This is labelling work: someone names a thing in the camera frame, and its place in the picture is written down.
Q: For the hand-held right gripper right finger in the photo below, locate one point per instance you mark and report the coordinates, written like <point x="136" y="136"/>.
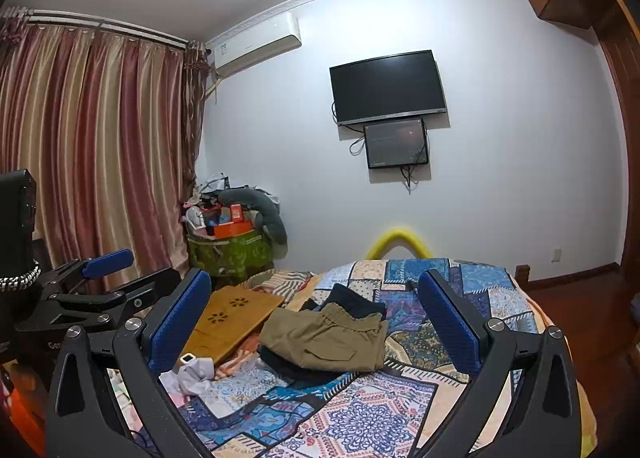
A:
<point x="450" y="323"/>

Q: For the grey neck pillow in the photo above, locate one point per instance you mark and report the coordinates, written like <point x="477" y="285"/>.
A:
<point x="270" y="218"/>

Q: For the olive khaki pants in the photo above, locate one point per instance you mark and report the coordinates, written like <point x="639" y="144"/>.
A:
<point x="320" y="338"/>

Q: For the white air conditioner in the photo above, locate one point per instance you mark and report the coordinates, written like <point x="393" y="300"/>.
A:
<point x="255" y="46"/>

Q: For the striped pink sheet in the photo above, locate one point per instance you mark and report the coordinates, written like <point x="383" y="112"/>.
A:
<point x="285" y="283"/>

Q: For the yellow foam tube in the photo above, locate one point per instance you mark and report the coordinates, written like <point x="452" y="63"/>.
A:
<point x="397" y="233"/>

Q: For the small red box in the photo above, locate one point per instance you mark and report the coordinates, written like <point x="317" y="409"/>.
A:
<point x="235" y="213"/>

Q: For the flat orange box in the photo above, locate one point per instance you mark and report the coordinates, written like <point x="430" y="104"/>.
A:
<point x="232" y="229"/>

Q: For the wooden bed post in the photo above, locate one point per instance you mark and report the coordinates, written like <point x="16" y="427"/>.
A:
<point x="522" y="272"/>

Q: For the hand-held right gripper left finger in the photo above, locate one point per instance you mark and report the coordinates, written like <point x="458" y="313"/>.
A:
<point x="175" y="318"/>

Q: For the crumpled white cloth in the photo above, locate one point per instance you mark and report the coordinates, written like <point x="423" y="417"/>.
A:
<point x="192" y="380"/>

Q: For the small wall monitor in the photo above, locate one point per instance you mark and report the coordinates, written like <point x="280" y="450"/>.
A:
<point x="395" y="143"/>

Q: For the striped pink curtain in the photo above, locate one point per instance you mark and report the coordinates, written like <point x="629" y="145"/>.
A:
<point x="100" y="138"/>

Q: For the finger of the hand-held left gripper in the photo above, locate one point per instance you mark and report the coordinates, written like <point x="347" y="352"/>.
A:
<point x="107" y="263"/>
<point x="150" y="285"/>

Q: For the wooden lap desk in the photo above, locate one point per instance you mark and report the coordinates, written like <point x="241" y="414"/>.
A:
<point x="235" y="318"/>

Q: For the dark navy pants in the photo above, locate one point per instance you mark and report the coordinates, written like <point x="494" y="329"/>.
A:
<point x="357" y="300"/>

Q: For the orange bag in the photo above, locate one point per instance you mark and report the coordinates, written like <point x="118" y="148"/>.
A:
<point x="22" y="408"/>

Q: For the green patterned hamper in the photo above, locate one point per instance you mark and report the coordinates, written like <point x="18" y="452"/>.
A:
<point x="235" y="255"/>

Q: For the curtain rod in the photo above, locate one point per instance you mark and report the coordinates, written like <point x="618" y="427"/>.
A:
<point x="100" y="26"/>

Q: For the blue patchwork blanket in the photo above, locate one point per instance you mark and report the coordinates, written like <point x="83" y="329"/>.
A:
<point x="360" y="418"/>

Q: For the black wall television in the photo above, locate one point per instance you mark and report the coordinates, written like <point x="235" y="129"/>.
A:
<point x="387" y="86"/>

